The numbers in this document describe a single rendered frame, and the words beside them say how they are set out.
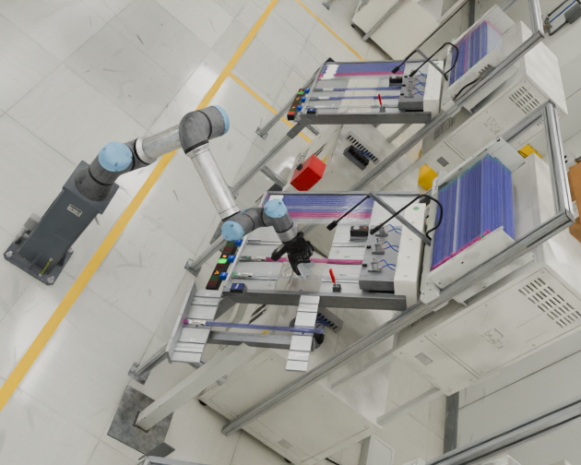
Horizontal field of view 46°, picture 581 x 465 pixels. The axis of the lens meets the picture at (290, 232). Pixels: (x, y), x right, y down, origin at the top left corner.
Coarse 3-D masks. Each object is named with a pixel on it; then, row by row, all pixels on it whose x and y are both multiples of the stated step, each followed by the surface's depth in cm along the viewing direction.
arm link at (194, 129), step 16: (192, 112) 243; (192, 128) 239; (208, 128) 244; (192, 144) 238; (208, 144) 242; (192, 160) 241; (208, 160) 240; (208, 176) 240; (208, 192) 242; (224, 192) 241; (224, 208) 241; (224, 224) 240; (240, 224) 241
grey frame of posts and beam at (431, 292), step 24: (528, 120) 269; (432, 216) 276; (216, 240) 350; (528, 240) 215; (192, 264) 361; (504, 264) 223; (432, 288) 239; (456, 288) 234; (408, 312) 248; (336, 360) 270; (312, 384) 283; (264, 408) 300
